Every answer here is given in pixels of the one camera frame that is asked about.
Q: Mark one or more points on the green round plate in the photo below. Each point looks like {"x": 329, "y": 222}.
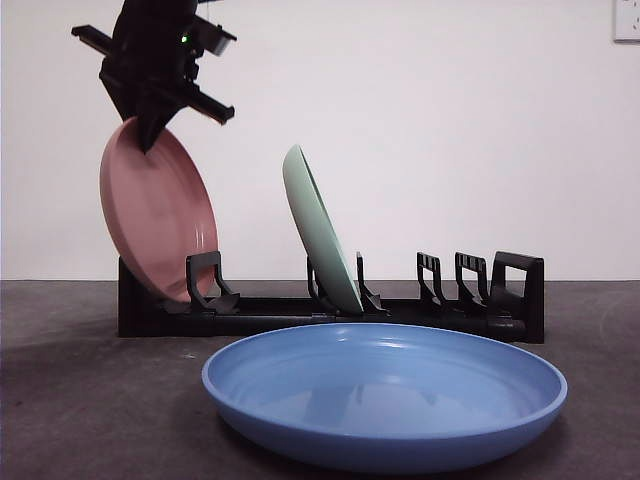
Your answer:
{"x": 317, "y": 235}

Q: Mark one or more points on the black plate rack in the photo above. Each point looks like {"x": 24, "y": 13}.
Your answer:
{"x": 165, "y": 322}

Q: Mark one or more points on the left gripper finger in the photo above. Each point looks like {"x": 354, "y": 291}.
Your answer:
{"x": 155, "y": 117}
{"x": 127, "y": 102}

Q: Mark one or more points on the white wall socket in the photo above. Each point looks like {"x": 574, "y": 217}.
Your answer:
{"x": 628, "y": 20}

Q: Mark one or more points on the blue round plate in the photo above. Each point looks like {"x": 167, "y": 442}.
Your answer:
{"x": 380, "y": 410}

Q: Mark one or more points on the pink round plate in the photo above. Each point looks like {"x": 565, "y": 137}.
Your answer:
{"x": 150, "y": 220}

